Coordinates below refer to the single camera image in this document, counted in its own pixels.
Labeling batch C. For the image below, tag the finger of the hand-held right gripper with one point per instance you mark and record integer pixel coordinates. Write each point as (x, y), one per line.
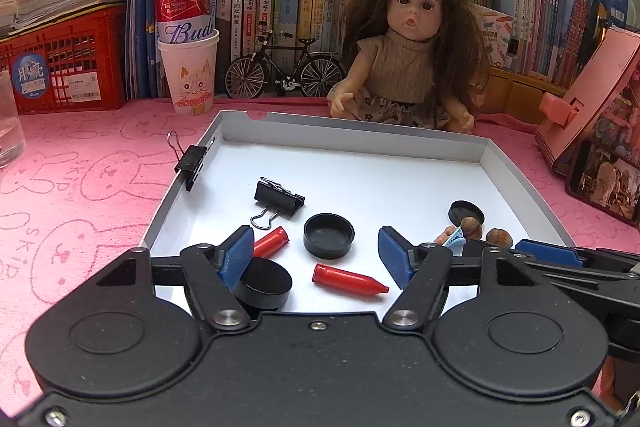
(472, 250)
(547, 252)

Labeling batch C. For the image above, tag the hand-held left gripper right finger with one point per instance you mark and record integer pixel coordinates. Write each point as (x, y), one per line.
(397, 257)

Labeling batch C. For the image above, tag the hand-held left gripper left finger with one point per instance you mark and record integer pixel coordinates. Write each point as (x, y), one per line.
(237, 257)

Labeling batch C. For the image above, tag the blue bear hair clip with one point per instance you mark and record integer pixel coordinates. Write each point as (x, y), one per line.
(452, 239)

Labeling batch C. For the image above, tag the brown hazelnut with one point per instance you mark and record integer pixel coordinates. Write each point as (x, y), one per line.
(499, 238)
(471, 227)

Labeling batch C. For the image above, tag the red crayon-shaped cap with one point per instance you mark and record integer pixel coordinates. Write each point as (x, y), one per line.
(350, 279)
(270, 243)

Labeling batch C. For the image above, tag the small black round lid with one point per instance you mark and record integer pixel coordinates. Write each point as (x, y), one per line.
(466, 211)

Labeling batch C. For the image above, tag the large black binder clip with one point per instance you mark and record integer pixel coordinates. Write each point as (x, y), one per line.
(280, 197)

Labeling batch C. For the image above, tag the white cardboard box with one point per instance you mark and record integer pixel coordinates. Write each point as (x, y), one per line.
(375, 187)

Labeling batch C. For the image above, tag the person's right hand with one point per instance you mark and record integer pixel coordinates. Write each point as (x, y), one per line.
(607, 379)

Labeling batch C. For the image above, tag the black smartphone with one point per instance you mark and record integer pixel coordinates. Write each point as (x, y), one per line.
(605, 177)

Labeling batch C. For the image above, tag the small black binder clip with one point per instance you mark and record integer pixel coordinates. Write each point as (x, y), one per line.
(192, 162)

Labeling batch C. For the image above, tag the brown wooden box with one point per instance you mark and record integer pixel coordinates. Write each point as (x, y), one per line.
(515, 92)

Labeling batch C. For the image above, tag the pink wooden phone stand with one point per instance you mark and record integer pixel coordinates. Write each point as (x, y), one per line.
(600, 97)

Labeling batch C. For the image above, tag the pink rabbit-print blanket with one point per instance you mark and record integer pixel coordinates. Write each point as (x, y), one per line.
(75, 207)

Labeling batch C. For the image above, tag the white cat-print paper cup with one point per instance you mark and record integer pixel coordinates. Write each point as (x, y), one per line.
(190, 77)

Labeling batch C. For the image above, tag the black miniature bicycle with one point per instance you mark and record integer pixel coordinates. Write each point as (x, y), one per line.
(280, 72)

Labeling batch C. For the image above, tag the brown-haired doll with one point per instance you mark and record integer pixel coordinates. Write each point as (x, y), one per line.
(405, 57)

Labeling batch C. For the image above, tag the white printed carton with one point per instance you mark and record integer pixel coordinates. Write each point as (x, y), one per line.
(497, 37)

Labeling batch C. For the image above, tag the red beverage can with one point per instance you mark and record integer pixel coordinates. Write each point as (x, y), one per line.
(182, 7)

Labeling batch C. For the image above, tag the large red plastic crate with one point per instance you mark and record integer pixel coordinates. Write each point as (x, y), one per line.
(65, 67)

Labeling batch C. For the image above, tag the clear glass mug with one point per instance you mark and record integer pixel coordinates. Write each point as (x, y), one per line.
(7, 127)

